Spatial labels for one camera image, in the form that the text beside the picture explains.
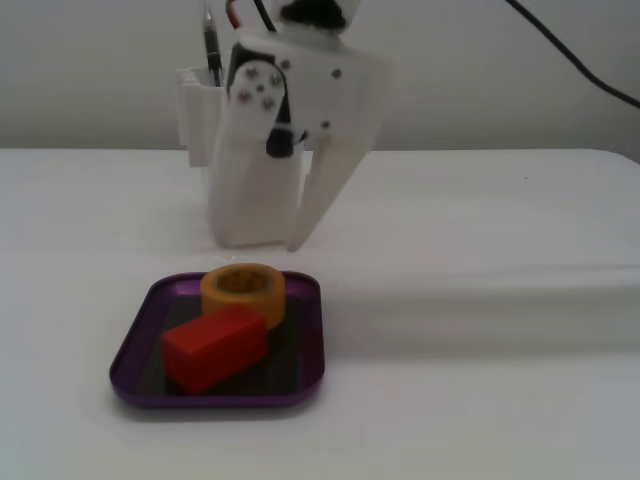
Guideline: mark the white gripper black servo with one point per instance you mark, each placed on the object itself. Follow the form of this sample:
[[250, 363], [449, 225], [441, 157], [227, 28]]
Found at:
[[332, 95]]

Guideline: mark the yellow tape roll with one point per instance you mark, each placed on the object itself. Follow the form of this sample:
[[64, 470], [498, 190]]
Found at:
[[260, 302]]

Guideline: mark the white plastic pen holder box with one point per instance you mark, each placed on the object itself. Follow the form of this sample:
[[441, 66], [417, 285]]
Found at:
[[197, 125]]

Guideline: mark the black pen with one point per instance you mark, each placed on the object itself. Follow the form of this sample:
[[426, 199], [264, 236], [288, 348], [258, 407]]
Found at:
[[213, 50]]

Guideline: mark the red rectangular block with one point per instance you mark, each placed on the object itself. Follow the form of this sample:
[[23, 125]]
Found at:
[[210, 350]]

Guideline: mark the purple metal tray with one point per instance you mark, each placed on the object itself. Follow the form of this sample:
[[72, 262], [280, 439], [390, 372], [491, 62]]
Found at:
[[135, 360]]

